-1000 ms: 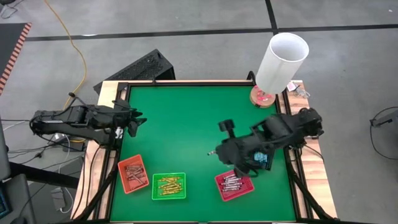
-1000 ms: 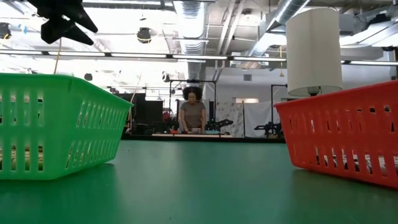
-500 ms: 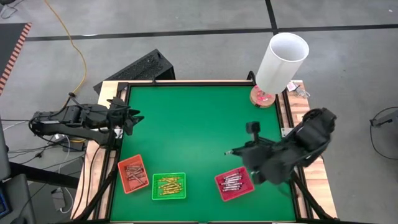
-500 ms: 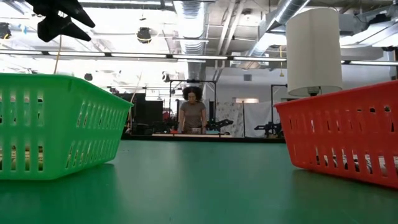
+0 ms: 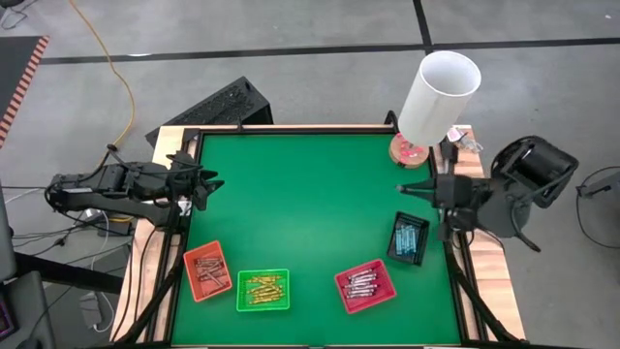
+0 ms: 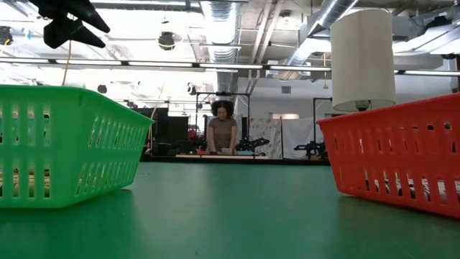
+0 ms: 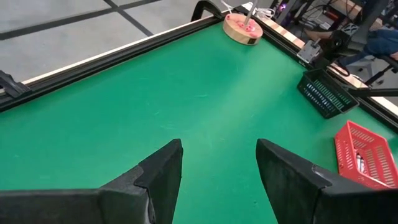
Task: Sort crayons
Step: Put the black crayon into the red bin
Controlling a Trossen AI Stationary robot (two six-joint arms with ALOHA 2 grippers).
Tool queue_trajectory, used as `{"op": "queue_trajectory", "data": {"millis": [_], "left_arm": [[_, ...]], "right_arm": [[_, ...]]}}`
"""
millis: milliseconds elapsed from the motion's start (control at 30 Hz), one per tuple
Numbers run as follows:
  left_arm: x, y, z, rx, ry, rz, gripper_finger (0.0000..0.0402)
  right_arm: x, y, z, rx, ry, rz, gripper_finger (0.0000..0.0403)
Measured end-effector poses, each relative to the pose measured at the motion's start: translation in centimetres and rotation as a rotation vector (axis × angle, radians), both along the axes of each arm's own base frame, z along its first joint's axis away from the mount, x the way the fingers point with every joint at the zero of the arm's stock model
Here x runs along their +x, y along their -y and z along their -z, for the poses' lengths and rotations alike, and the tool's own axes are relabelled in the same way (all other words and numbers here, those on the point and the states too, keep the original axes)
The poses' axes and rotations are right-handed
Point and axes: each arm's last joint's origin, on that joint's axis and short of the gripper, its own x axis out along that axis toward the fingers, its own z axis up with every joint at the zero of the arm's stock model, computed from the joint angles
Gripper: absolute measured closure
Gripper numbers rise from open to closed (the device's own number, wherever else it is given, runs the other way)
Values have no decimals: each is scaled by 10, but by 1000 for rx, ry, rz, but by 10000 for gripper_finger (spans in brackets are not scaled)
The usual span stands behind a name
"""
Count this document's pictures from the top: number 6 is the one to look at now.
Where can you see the long ceiling light bar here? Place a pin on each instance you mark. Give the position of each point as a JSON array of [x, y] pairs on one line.
[[160, 64]]

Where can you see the red plastic basket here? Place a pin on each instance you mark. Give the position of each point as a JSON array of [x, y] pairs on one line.
[[395, 162]]

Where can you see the green plastic basket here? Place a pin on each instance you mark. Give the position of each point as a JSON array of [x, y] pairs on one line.
[[72, 151]]

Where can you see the black background robot arm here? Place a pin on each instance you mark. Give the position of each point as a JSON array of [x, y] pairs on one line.
[[253, 144], [312, 147]]

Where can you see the silver ceiling air duct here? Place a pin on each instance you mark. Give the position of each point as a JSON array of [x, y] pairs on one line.
[[221, 21], [334, 11]]

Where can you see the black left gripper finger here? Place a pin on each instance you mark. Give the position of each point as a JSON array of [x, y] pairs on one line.
[[68, 34], [90, 16]]

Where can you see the wooden background table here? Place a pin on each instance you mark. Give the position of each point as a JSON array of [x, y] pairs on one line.
[[223, 157]]

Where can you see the black cabinet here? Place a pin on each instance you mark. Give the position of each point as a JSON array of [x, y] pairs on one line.
[[169, 131]]

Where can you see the tan leaning pole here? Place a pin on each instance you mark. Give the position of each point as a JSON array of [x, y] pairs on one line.
[[155, 108]]

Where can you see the black ceiling spotlight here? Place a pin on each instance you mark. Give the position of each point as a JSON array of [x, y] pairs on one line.
[[191, 88], [102, 88]]

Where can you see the green table mat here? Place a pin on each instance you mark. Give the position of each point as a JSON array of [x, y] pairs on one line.
[[230, 216]]

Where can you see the white hanging sheet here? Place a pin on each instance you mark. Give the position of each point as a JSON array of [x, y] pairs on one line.
[[294, 136]]

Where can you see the black metal frame stand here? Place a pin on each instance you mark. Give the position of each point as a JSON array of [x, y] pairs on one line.
[[316, 99], [223, 94]]

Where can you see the black dome ceiling camera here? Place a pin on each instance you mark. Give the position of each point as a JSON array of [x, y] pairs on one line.
[[166, 40]]

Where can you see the person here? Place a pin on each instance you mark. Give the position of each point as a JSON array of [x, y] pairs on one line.
[[222, 131]]

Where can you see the white cylindrical lamp shade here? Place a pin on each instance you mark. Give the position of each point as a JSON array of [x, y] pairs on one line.
[[361, 61]]

